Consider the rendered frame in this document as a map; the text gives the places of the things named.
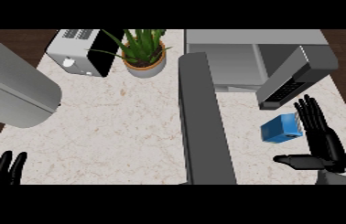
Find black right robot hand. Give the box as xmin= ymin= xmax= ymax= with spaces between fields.
xmin=272 ymin=94 xmax=346 ymax=175

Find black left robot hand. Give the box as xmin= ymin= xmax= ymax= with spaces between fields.
xmin=0 ymin=150 xmax=28 ymax=186

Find blue milk carton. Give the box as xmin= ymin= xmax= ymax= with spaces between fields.
xmin=259 ymin=112 xmax=306 ymax=144

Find dark grey microwave door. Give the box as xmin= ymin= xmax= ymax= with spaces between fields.
xmin=178 ymin=51 xmax=238 ymax=186

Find grey microwave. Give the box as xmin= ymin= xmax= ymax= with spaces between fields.
xmin=183 ymin=28 xmax=339 ymax=111

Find silver toaster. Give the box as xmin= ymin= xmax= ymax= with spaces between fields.
xmin=44 ymin=28 xmax=126 ymax=79

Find green potted plant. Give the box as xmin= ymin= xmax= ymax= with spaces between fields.
xmin=86 ymin=28 xmax=175 ymax=80

